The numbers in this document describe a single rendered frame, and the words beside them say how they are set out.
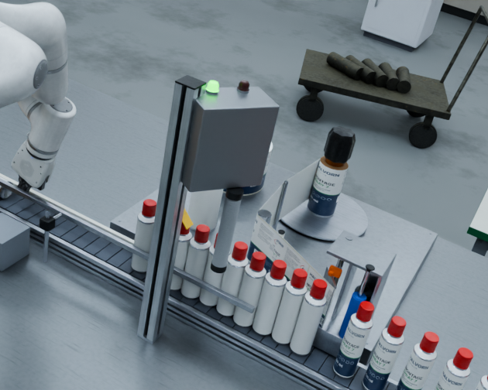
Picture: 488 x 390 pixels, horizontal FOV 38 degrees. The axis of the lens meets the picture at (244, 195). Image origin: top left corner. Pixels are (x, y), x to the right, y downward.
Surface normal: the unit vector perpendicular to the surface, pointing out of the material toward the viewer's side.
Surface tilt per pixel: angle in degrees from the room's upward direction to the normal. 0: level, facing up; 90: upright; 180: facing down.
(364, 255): 0
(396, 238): 0
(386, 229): 0
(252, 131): 90
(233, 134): 90
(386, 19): 90
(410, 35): 90
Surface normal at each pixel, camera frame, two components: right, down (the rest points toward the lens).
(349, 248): 0.18, -0.83
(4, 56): -0.09, -0.12
